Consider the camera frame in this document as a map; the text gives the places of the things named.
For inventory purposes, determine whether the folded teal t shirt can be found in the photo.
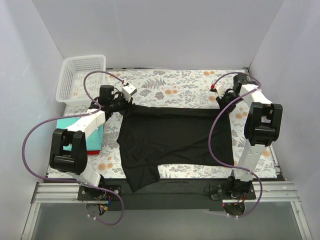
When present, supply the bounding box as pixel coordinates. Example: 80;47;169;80
56;117;104;152

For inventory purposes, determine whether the folded red t shirt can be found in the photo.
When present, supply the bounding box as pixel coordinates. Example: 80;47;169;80
87;150;101;155

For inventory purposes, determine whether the floral table mat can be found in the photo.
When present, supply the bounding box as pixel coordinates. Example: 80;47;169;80
64;70;280;179

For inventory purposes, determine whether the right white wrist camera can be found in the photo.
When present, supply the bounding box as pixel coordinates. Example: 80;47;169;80
210;83;226;98

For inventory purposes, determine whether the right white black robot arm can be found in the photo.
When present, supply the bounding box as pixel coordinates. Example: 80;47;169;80
210;72;283;199

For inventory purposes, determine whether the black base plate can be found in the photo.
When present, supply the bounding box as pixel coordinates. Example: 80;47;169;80
77;177;257;212

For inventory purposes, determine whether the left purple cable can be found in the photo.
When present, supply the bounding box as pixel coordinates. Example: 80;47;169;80
21;70;127;226

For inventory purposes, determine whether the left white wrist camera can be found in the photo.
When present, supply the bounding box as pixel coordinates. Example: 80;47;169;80
121;83;137;102

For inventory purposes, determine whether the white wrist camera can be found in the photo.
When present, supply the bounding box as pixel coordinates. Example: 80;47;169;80
210;83;226;98
121;83;137;102

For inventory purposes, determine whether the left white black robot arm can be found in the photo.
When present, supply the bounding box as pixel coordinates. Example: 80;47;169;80
49;84;137;200

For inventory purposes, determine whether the white plastic basket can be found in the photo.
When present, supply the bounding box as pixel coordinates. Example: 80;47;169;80
55;54;106;107

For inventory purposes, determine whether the aluminium front rail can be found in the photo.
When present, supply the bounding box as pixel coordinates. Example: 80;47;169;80
31;181;300;203

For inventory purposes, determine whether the black t shirt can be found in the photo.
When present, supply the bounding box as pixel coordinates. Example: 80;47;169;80
117;105;234;192

